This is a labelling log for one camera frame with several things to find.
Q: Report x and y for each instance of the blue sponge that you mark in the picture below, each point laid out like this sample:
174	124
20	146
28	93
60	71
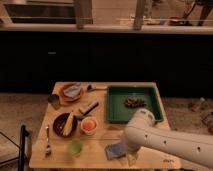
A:
114	151

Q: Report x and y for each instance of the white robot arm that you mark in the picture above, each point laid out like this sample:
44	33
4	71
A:
140	131

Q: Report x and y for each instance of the black head white spoon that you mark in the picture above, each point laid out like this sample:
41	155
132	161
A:
92	87

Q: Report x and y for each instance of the green plastic tray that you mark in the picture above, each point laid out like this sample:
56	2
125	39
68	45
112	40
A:
123	101

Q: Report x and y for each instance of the brown food scraps pile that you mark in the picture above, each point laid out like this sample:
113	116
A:
134	102

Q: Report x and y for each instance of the crumpled white blue cloth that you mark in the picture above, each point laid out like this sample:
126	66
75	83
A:
72	90

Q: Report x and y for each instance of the cup with orange content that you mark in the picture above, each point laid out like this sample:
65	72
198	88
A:
89	125

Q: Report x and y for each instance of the small metal cup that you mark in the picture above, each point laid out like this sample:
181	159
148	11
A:
54	100

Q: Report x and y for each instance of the yellow corn cob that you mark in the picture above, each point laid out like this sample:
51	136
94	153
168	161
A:
68	125

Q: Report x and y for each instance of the dark brown bowl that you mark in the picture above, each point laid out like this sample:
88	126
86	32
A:
59	123

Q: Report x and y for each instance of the green translucent cup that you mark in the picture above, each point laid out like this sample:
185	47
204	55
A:
75	147

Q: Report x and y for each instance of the dark long cabinet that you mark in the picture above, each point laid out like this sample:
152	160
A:
34	61

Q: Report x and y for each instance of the metal fork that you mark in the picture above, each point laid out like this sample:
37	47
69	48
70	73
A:
48	147

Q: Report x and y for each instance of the black handled knife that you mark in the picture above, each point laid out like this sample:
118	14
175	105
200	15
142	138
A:
88	108

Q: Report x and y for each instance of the black chair frame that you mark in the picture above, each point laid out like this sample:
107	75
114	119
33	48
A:
21	158

